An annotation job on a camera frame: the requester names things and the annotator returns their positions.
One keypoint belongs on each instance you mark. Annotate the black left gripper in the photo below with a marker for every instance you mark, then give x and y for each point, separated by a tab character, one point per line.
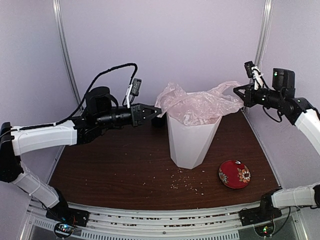
137	112

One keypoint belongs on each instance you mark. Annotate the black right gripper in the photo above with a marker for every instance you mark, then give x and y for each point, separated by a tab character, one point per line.
247	97

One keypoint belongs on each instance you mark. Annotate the translucent pink plastic bag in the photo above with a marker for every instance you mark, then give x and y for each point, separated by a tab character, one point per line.
198	108

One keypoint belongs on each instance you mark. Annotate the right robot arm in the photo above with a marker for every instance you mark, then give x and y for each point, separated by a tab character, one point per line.
300	113

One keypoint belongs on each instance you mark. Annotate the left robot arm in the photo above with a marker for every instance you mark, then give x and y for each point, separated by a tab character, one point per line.
17	140

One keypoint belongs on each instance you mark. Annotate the white faceted trash bin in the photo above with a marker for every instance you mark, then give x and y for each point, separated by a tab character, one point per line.
188	145

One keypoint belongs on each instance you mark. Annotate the dark blue enamel mug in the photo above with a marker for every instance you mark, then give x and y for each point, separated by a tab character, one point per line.
159	122

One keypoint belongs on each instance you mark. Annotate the red floral plate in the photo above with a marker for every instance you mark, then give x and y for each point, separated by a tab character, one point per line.
234	174

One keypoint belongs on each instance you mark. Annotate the right base circuit board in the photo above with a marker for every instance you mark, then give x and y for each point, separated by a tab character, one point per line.
264	230

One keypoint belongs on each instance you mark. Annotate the base circuit board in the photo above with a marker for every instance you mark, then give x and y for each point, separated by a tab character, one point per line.
63	230
264	230

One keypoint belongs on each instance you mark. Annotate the left base circuit board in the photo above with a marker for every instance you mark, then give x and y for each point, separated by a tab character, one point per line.
63	230

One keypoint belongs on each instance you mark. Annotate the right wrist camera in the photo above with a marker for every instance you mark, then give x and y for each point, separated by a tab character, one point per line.
254	73

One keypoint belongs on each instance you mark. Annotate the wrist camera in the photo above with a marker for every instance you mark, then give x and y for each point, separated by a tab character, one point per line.
254	73
133	91

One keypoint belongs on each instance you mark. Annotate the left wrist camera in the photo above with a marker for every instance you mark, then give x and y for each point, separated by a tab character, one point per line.
133	91

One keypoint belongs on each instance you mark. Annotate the aluminium corner post right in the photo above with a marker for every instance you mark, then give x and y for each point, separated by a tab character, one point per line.
264	32

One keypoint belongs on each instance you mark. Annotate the aluminium corner post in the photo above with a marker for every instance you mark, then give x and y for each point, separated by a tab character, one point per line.
65	52
264	32

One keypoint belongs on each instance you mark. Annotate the aluminium front rail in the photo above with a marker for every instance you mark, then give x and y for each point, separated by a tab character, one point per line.
219	223

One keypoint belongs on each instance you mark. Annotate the aluminium corner post left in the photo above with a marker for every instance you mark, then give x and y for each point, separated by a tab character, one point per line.
65	52

